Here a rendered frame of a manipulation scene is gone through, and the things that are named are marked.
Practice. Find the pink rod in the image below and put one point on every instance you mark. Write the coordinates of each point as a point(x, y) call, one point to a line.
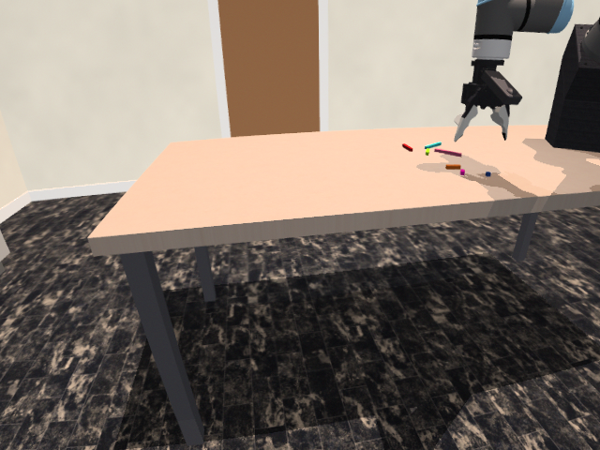
point(447, 152)

